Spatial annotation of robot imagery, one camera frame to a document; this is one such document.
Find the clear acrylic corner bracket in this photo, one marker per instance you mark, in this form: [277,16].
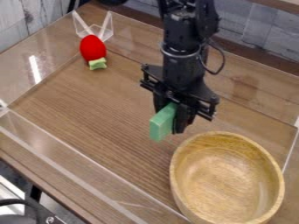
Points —
[103,31]

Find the black table leg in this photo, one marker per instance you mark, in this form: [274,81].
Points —
[37,193]

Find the brown wooden bowl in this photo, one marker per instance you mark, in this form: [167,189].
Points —
[226,180]

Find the red plush strawberry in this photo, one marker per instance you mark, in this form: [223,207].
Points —
[94,52]

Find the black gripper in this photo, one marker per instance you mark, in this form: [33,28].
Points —
[177,82]

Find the green rectangular block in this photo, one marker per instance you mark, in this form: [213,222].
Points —
[162,122]

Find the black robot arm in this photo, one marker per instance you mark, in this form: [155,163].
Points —
[190,23]

